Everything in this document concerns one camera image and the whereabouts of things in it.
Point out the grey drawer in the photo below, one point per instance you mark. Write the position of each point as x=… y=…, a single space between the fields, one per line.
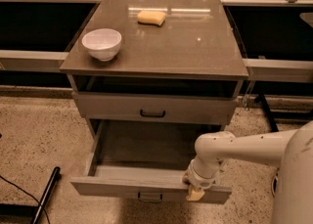
x=155 y=108
x=137 y=160

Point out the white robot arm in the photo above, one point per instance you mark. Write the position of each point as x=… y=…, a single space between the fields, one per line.
x=290 y=151

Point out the grey drawer cabinet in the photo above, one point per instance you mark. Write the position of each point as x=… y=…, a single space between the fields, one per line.
x=193 y=53

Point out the grey top drawer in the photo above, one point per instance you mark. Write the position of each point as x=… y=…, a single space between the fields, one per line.
x=155 y=108

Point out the black stand leg right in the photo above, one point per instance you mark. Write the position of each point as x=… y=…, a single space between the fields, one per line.
x=267 y=111

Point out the black stand leg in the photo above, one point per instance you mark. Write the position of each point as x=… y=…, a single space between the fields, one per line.
x=267 y=111
x=41 y=207

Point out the black stand leg left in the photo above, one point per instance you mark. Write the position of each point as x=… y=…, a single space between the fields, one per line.
x=41 y=207

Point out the white bowl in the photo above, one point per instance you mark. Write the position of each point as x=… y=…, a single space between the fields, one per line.
x=102 y=44

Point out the yellow sponge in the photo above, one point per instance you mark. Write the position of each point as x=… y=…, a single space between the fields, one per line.
x=151 y=17

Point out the grey metal rail frame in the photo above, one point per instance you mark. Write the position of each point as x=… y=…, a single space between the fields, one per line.
x=258 y=70

